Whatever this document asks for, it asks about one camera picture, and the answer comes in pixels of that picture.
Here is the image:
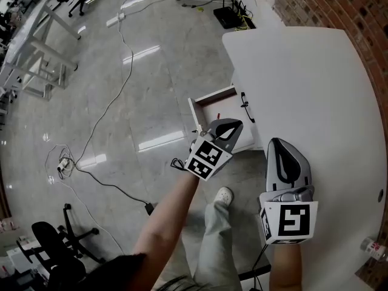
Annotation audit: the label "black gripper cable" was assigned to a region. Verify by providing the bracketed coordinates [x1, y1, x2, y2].
[170, 158, 187, 172]
[250, 243, 271, 291]

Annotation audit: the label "person's right forearm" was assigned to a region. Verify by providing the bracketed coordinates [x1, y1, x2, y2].
[269, 242, 304, 291]

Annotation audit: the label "person's left forearm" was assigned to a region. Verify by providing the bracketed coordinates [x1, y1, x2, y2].
[132, 171, 202, 291]

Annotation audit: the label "yellow cable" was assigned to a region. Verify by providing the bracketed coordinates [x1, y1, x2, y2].
[236, 13, 252, 30]

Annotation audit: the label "white clog shoe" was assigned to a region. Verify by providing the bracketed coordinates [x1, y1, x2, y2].
[213, 186, 234, 207]

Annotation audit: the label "black floor cable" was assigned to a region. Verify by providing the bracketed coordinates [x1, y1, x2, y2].
[72, 165, 149, 207]

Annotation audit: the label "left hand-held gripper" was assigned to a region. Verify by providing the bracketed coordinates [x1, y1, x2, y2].
[184, 118, 244, 182]

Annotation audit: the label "clear plastic water bottle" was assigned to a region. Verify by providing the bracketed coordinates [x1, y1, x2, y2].
[360, 236, 388, 261]

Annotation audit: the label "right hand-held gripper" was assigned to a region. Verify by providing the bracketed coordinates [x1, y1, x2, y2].
[259, 138, 319, 245]

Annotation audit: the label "light grey trousers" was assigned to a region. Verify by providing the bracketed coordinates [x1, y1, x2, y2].
[192, 199, 243, 291]

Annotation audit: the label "black wifi router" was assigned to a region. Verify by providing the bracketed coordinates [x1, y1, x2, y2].
[213, 0, 248, 30]

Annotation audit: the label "white frame table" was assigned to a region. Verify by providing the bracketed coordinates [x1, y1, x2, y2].
[0, 25, 78, 102]
[30, 0, 82, 41]

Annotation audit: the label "black drawer handle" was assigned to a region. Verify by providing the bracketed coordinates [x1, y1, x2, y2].
[241, 92, 255, 124]

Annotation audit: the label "white desk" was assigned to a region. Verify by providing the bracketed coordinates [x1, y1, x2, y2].
[222, 25, 388, 284]

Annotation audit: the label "grey floor cable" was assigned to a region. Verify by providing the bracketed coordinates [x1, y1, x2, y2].
[72, 18, 134, 169]

